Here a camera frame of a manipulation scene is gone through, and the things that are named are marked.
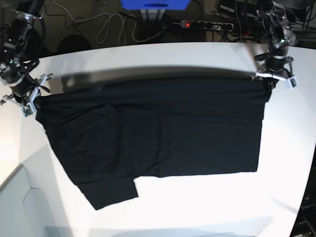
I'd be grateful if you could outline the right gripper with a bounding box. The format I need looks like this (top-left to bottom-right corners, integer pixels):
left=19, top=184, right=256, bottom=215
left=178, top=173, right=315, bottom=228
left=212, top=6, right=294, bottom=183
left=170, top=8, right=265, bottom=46
left=0, top=74, right=53, bottom=107

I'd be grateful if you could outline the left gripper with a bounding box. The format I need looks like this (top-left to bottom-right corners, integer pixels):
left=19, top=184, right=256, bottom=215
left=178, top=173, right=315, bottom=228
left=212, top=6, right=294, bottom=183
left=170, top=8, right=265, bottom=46
left=251, top=56, right=294, bottom=91

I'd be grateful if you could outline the black T-shirt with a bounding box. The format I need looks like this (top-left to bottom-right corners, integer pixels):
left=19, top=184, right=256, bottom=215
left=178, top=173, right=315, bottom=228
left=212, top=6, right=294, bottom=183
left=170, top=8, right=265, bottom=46
left=36, top=78, right=272, bottom=210

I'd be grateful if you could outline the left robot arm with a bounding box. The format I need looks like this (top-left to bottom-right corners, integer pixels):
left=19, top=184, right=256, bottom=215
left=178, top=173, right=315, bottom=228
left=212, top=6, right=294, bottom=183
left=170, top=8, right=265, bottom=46
left=252, top=0, right=315, bottom=92

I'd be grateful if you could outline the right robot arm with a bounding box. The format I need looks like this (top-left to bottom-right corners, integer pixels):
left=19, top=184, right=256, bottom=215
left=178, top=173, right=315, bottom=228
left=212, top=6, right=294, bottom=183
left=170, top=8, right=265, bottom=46
left=0, top=0, right=49, bottom=106

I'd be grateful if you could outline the black power strip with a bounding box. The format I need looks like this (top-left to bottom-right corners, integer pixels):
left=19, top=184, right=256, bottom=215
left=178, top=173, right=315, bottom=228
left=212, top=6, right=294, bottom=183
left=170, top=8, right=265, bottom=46
left=172, top=20, right=234, bottom=32

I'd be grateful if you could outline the grey plastic bin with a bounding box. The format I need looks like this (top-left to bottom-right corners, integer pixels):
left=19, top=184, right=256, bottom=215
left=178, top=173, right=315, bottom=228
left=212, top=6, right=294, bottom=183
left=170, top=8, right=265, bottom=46
left=0, top=165, right=74, bottom=237

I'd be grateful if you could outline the blue box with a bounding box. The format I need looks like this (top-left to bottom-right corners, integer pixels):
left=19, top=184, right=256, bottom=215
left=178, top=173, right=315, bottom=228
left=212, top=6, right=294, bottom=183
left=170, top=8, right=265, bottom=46
left=120, top=0, right=191, bottom=10

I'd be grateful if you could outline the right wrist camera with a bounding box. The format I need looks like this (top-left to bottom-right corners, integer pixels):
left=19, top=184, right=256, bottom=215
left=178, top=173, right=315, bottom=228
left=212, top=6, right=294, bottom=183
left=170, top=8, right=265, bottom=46
left=21, top=104, right=33, bottom=118

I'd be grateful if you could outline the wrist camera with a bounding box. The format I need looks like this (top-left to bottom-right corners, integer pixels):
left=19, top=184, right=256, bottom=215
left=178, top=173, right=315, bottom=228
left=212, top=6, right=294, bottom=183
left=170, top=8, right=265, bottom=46
left=21, top=104, right=33, bottom=118
left=284, top=76, right=299, bottom=90

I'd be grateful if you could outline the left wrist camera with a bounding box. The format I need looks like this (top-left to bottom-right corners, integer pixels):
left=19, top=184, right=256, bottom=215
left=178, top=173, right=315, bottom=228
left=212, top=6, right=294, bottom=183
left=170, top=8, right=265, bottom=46
left=284, top=76, right=299, bottom=90

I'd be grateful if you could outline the grey coiled cable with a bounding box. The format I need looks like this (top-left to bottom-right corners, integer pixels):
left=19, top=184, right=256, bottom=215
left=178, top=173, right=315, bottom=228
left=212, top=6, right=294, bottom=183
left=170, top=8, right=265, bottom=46
left=53, top=0, right=171, bottom=45

